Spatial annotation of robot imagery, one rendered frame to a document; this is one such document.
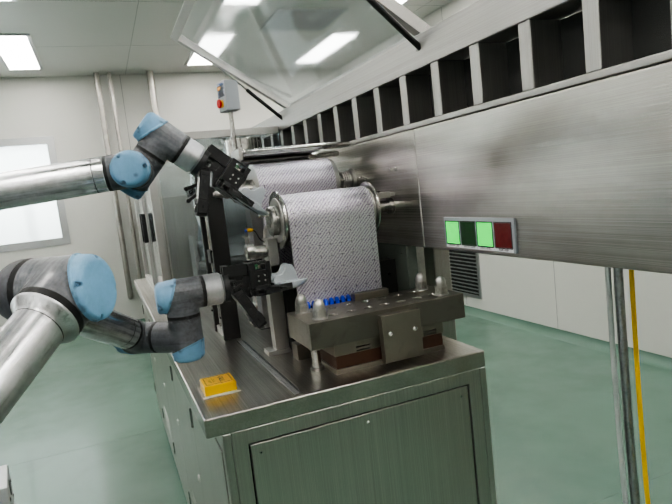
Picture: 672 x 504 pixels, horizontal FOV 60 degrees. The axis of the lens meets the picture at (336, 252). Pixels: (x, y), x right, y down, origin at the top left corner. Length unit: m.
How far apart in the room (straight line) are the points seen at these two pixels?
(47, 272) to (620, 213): 0.92
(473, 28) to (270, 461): 0.97
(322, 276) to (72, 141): 5.69
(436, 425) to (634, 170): 0.73
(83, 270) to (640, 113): 0.89
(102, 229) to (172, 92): 1.74
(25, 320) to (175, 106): 6.17
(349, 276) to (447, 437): 0.46
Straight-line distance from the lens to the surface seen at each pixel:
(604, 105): 1.02
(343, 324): 1.30
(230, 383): 1.32
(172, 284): 1.37
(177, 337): 1.38
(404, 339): 1.35
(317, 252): 1.46
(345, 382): 1.28
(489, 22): 1.25
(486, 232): 1.25
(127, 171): 1.26
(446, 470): 1.46
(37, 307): 1.02
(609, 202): 1.02
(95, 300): 1.05
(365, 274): 1.52
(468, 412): 1.45
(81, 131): 6.99
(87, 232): 6.94
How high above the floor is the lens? 1.32
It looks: 6 degrees down
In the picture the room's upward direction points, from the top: 6 degrees counter-clockwise
